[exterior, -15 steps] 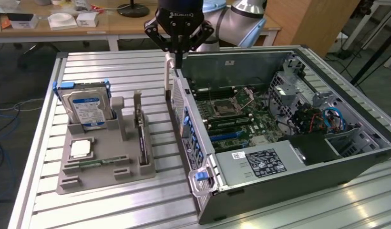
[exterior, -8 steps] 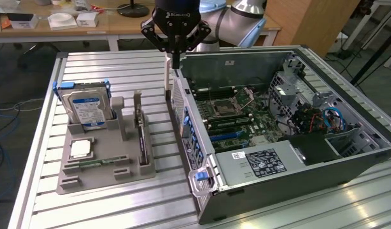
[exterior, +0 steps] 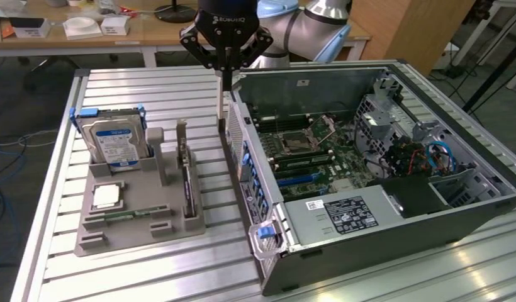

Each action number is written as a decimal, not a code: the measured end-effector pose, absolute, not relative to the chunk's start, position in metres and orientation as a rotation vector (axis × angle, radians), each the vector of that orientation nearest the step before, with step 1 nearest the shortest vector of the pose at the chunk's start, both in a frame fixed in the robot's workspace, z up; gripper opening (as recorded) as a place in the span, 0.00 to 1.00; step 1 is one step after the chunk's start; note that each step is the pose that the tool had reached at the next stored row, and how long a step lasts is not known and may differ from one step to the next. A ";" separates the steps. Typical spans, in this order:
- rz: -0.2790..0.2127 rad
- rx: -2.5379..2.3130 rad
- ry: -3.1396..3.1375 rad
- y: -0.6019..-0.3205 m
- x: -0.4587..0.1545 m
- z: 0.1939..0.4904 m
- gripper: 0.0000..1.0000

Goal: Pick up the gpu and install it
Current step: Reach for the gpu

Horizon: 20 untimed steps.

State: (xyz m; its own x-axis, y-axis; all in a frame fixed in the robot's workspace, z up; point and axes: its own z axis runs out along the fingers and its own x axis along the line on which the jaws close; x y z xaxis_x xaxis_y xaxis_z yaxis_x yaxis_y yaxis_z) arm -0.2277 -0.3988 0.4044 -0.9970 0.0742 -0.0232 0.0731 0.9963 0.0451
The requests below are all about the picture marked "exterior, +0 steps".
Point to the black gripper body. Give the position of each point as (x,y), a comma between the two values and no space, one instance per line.
(226,19)

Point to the GPU graphics card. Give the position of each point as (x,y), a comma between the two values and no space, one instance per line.
(186,176)

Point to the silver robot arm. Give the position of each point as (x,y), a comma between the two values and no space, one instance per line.
(321,12)

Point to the wooden desk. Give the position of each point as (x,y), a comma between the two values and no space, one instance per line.
(156,31)

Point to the black lamp base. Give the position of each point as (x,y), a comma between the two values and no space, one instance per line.
(174,14)

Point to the white carton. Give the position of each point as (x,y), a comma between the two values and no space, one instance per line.
(115,26)

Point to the thin metal locking lever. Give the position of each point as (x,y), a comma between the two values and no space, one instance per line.
(277,122)

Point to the black RAM slot bank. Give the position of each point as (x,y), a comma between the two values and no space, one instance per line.
(283,122)

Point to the white square dish box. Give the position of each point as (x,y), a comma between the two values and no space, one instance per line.
(82,28)

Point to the metal socket cover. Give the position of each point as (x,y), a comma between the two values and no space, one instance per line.
(322,124)

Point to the CPU socket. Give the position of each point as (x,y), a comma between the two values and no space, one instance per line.
(297,141)

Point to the hard disk with blue carrier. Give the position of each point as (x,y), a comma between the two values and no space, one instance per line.
(115,141)

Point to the wooden cabinet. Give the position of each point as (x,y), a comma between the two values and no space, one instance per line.
(409,31)

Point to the black office chair base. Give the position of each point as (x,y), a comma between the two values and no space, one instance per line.
(48,67)

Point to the metal drive cage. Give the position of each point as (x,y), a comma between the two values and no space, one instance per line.
(379,119)

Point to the RAM stick in motherboard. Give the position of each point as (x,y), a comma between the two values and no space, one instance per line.
(303,159)

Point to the green motherboard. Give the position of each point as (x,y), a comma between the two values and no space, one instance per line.
(335,151)

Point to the white box with black lid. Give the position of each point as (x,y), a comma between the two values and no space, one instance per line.
(31,30)

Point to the blue expansion slot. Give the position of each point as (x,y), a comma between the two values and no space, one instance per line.
(297,180)

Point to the silver chipset heatsink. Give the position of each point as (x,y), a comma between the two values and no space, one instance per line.
(341,185)

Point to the silver CPU chip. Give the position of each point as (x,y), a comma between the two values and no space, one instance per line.
(107,196)

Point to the green RAM stick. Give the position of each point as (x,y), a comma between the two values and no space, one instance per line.
(127,214)

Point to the black stand pole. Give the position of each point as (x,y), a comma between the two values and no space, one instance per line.
(493,63)

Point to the grey power supply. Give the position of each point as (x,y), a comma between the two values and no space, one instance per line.
(317,226)

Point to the large blue case latch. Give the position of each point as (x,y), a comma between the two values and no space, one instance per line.
(265,232)

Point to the grey parts rack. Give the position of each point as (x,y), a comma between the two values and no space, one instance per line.
(136,232)

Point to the metal disk bay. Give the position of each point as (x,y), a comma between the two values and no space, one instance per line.
(472,185)

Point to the open black PC case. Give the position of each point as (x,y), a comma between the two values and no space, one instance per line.
(366,267)

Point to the black intrusion switch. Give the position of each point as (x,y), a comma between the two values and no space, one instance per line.
(247,121)

